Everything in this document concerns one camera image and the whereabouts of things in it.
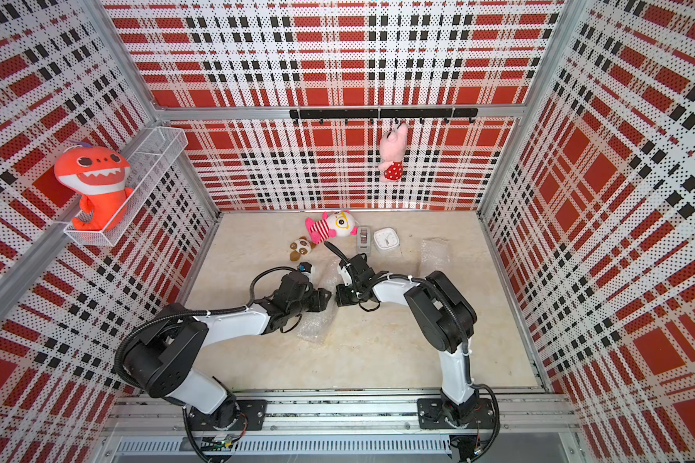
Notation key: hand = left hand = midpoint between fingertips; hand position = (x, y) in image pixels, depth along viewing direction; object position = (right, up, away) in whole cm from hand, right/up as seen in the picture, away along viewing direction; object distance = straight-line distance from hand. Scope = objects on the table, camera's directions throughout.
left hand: (329, 294), depth 92 cm
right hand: (+4, -1, +2) cm, 4 cm away
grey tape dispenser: (+12, +18, +15) cm, 26 cm away
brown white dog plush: (-13, +15, +15) cm, 24 cm away
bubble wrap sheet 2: (+36, +13, +6) cm, 39 cm away
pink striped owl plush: (+3, +24, +15) cm, 28 cm away
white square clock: (+20, +18, +16) cm, 31 cm away
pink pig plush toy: (+21, +48, +1) cm, 52 cm away
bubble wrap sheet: (-2, -7, -8) cm, 12 cm away
